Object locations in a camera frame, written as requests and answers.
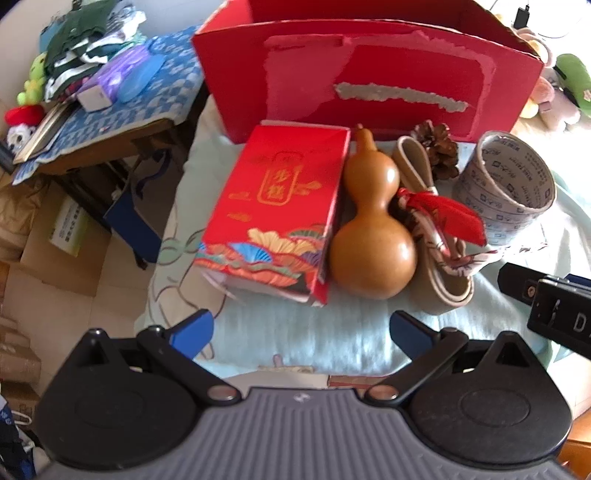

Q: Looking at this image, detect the red white small plush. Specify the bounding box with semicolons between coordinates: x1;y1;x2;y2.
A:
4;105;45;154

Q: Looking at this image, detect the pink plush toy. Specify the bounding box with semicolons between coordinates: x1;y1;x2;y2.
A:
514;27;555;119

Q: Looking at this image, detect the purple tissue pack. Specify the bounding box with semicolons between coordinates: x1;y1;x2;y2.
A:
76;45;150;113

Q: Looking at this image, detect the pile of folded clothes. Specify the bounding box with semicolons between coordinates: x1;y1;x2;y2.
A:
43;1;146;103

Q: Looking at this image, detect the printed packing tape roll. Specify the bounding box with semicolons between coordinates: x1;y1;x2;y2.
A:
452;131;557;246

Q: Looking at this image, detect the blue checkered towel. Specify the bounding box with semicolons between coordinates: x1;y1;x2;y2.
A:
12;26;204;185

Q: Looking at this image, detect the white plush toy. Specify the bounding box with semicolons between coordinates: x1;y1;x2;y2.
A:
539;90;581;132

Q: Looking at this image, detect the brown pine cone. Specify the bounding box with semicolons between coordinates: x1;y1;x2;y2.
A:
411;120;460;180

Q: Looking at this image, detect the green plush toy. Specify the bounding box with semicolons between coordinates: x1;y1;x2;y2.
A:
554;54;591;116

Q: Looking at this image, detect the light green bed sheet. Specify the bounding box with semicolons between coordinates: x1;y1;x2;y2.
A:
135;100;590;377

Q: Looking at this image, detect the large red cardboard box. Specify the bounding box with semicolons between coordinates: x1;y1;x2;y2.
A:
192;0;544;143

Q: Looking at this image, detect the blue glasses case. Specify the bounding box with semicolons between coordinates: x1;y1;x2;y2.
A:
117;54;165;103

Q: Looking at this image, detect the brown cardboard box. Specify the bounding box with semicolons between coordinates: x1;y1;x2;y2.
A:
17;183;111;297

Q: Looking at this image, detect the wooden side table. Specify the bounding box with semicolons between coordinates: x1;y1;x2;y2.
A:
37;120;188;270

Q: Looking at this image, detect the brown calabash gourd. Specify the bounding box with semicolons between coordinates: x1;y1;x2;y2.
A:
329;126;418;300

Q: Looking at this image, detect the red patterned gift box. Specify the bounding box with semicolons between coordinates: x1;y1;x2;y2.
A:
194;121;351;306

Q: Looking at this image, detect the green frog plush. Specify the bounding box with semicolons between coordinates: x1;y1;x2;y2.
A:
17;52;46;106

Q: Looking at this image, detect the black charger plug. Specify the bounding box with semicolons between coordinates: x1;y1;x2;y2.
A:
512;4;530;30

